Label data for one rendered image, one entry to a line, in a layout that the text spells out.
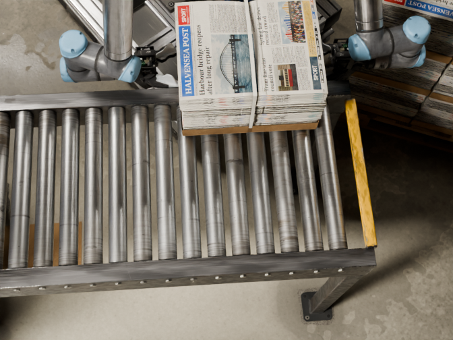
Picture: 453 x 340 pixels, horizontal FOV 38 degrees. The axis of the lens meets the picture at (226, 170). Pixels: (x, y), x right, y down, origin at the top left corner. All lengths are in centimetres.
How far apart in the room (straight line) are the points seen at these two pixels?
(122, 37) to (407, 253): 147
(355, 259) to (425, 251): 95
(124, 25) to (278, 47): 39
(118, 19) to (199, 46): 21
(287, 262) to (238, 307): 81
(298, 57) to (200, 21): 27
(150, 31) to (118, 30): 101
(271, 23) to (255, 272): 65
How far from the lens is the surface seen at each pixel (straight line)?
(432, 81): 241
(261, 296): 252
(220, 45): 170
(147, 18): 274
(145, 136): 185
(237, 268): 172
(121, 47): 174
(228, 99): 163
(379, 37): 187
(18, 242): 180
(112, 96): 190
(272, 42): 171
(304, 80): 166
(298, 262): 174
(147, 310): 251
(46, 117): 191
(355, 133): 186
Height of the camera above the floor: 248
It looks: 69 degrees down
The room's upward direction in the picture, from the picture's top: 5 degrees clockwise
